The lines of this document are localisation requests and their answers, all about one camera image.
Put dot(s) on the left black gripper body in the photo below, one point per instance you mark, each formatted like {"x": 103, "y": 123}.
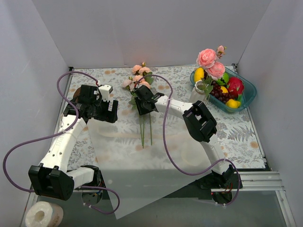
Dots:
{"x": 110, "y": 111}

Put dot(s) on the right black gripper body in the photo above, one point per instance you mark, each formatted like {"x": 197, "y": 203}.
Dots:
{"x": 141, "y": 109}

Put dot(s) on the brown ribbon spool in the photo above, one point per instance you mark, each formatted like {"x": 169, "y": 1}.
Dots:
{"x": 76, "y": 93}

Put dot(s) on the pink flower stems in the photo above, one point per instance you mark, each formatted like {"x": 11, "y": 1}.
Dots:
{"x": 134, "y": 81}

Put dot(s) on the white wrapping paper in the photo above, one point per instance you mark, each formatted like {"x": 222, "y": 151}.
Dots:
{"x": 142, "y": 164}

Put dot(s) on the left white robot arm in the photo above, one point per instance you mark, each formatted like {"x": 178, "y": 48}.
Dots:
{"x": 51, "y": 178}

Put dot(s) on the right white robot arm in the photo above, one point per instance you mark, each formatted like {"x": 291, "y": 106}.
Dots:
{"x": 201, "y": 126}

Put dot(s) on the white ribbed vase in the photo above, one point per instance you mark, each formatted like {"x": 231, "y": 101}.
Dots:
{"x": 200, "y": 92}

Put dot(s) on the floral tablecloth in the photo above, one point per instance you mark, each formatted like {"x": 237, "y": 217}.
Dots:
{"x": 235, "y": 131}

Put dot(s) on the yellow mango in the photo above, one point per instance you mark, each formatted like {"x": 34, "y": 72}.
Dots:
{"x": 199, "y": 74}

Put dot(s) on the dark grape bunch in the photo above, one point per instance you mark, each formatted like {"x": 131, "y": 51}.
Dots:
{"x": 217, "y": 93}

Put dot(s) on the small orange fruit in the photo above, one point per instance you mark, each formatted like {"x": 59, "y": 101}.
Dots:
{"x": 224, "y": 89}

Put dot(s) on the yellow lemon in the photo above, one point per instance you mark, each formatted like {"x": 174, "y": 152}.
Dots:
{"x": 231, "y": 103}

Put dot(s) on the teal plastic fruit basket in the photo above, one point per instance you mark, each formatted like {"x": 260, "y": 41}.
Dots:
{"x": 247, "y": 96}

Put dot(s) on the red dragon fruit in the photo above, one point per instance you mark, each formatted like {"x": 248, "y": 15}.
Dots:
{"x": 235, "y": 86}

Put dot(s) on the white tape roll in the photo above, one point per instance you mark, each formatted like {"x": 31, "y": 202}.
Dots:
{"x": 44, "y": 214}

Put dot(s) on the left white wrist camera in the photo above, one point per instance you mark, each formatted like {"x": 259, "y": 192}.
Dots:
{"x": 105, "y": 91}

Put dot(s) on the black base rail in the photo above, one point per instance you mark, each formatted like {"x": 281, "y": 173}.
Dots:
{"x": 208, "y": 184}

